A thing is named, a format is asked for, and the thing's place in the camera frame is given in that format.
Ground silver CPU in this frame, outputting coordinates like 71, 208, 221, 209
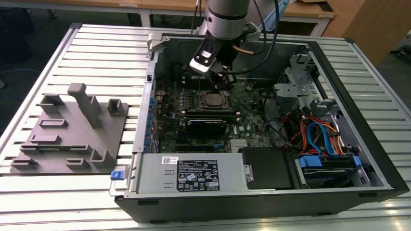
205, 94, 225, 106

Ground black RAM slot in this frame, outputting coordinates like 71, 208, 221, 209
185, 112, 240, 116
185, 110, 239, 114
184, 77, 232, 81
184, 80, 232, 84
185, 83, 233, 87

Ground CPU socket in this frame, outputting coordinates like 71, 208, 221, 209
197, 90, 236, 112

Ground black bay cover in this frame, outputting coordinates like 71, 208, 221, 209
240, 148, 303, 191

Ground metal disk bay cage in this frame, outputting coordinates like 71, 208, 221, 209
272, 54, 343, 116

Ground green motherboard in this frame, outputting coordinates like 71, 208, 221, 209
151, 77, 283, 154

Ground graphics card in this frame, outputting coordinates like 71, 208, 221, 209
185, 119, 228, 138

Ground wooden desk white legs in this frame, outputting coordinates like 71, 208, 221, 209
140, 0, 337, 37
0, 0, 152, 28

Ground silver chipset heatsink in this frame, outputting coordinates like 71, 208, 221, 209
229, 139, 251, 148

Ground wooden cabinet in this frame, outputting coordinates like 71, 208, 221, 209
324, 0, 411, 66

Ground hard disk in blue carrier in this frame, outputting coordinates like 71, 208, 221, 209
296, 155, 361, 190

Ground silver power supply unit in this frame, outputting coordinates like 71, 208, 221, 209
128, 153, 249, 194

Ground grey parts rack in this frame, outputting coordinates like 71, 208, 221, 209
9, 82, 129, 175

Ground black PC case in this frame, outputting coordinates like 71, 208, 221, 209
113, 32, 411, 223

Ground copper cable connector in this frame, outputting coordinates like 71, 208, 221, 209
232, 45, 255, 55

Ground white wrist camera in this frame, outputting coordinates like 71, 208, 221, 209
188, 42, 223, 73

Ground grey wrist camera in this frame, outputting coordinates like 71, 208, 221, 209
241, 23, 261, 41

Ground grey case latch handle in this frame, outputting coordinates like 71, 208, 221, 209
147, 32, 163, 52

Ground black wire bundle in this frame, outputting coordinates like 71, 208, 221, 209
261, 95, 291, 148

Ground blue data wire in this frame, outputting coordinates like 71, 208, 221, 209
307, 122, 340, 158

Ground orange wire bundle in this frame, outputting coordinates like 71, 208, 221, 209
291, 115, 349, 156

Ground blue floor cable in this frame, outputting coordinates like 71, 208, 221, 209
0, 69, 41, 76

